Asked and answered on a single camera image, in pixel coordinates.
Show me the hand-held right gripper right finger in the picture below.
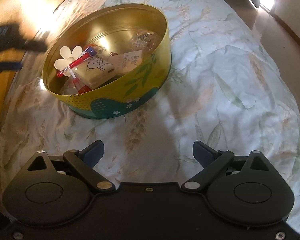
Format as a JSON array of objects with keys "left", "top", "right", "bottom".
[{"left": 181, "top": 141, "right": 278, "bottom": 193}]

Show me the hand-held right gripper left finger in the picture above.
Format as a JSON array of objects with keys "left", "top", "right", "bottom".
[{"left": 21, "top": 141, "right": 115, "bottom": 193}]

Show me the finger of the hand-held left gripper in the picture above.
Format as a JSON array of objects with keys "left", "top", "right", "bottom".
[
  {"left": 0, "top": 59, "right": 23, "bottom": 74},
  {"left": 17, "top": 37, "right": 48, "bottom": 53}
]

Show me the small red lighter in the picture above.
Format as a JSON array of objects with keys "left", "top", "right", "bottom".
[{"left": 74, "top": 78, "right": 91, "bottom": 93}]

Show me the rabbit print tissue pack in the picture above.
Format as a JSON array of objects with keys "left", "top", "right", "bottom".
[{"left": 76, "top": 52, "right": 115, "bottom": 89}]

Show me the round yellow tin container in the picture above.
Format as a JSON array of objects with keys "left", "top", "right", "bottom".
[{"left": 41, "top": 3, "right": 172, "bottom": 119}]

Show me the white tissue pack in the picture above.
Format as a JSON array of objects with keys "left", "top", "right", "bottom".
[{"left": 107, "top": 51, "right": 138, "bottom": 74}]

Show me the clear plastic snack bag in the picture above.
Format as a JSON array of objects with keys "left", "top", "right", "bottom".
[{"left": 130, "top": 31, "right": 158, "bottom": 52}]

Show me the yellow blanket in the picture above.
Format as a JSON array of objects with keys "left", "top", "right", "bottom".
[{"left": 0, "top": 0, "right": 89, "bottom": 140}]

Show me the floral quilt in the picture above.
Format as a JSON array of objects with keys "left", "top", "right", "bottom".
[{"left": 0, "top": 0, "right": 300, "bottom": 235}]

